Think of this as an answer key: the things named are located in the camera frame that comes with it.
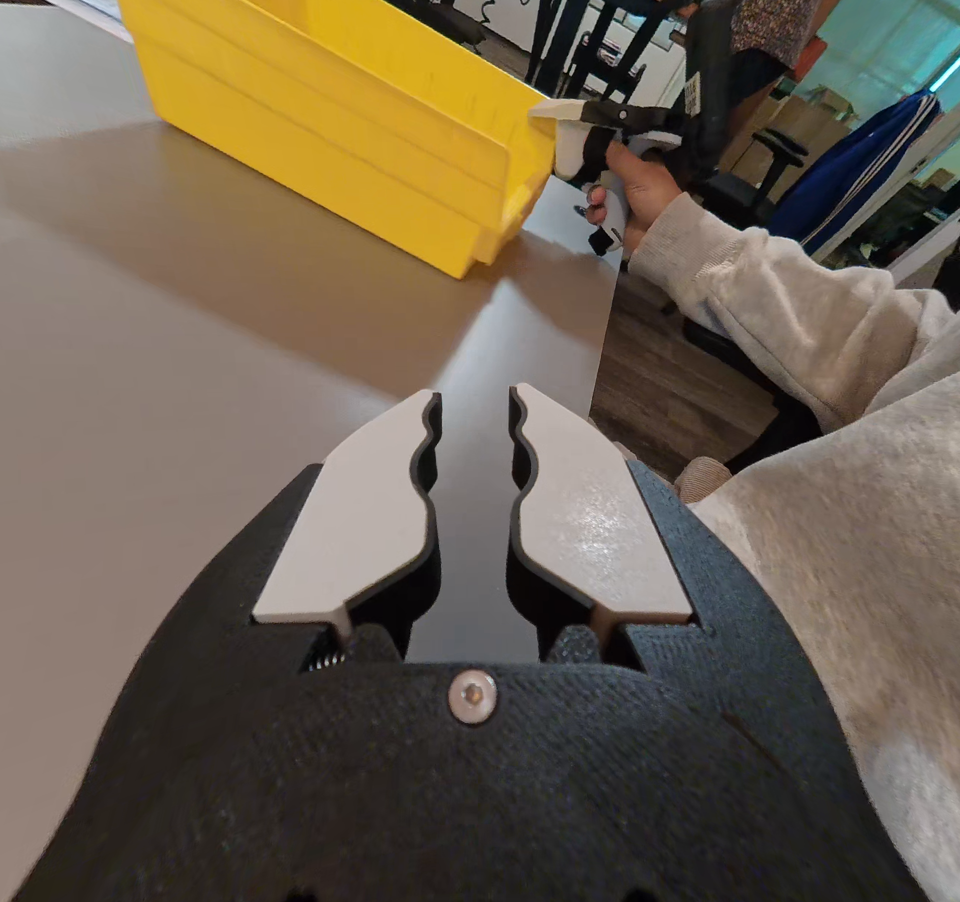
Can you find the black office chair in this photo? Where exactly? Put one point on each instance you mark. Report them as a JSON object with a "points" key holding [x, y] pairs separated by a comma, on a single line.
{"points": [[780, 149]]}

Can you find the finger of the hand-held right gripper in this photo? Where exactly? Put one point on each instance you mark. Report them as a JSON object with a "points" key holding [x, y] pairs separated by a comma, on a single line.
{"points": [[568, 145]]}

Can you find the person's right forearm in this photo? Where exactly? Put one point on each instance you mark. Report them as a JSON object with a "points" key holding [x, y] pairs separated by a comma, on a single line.
{"points": [[787, 302]]}

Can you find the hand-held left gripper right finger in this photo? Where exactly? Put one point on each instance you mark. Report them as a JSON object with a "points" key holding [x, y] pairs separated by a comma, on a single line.
{"points": [[592, 527]]}

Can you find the person's right hand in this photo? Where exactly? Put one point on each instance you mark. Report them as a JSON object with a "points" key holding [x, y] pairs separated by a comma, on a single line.
{"points": [[652, 190]]}

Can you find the cardboard boxes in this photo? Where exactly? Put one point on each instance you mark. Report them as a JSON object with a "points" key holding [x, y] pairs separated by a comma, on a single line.
{"points": [[799, 122]]}

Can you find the blue jacket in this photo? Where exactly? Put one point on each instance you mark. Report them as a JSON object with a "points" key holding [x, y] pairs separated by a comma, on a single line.
{"points": [[847, 175]]}

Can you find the person's grey sweatshirt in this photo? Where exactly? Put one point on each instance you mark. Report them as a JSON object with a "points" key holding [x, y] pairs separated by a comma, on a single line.
{"points": [[862, 580]]}

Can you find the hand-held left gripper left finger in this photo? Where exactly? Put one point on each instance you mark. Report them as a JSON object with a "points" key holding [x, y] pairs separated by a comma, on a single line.
{"points": [[352, 520]]}

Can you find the yellow plastic bin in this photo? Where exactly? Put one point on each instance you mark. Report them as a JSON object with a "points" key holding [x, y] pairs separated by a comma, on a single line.
{"points": [[300, 92]]}

